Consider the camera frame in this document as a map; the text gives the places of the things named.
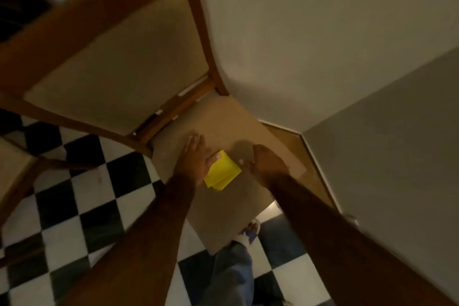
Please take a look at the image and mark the person's right hand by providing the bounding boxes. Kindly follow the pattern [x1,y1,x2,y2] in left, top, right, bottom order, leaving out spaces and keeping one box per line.
[239,144,290,188]

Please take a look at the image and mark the person's left hand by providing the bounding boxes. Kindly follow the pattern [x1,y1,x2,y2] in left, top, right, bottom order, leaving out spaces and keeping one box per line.
[174,133,222,186]

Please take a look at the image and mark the person's left forearm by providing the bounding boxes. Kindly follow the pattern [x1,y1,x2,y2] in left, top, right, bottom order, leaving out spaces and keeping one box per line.
[60,174,198,306]

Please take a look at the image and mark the person's right forearm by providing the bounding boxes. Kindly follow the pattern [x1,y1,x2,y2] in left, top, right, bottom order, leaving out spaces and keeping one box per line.
[264,172,457,306]

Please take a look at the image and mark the yellow folded cloth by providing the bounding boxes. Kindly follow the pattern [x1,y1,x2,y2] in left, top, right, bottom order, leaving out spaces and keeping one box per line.
[204,150,242,192]

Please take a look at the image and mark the white and blue shoe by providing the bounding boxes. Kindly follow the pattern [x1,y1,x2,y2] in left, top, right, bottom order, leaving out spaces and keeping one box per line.
[232,219,261,249]

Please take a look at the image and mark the person's blue jeans leg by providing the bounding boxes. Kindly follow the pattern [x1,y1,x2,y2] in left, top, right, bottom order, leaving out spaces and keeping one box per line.
[199,241,255,306]

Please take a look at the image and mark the wooden chair with beige cushion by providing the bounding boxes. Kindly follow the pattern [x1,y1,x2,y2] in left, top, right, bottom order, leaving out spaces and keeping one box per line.
[0,136,98,268]
[0,0,307,256]

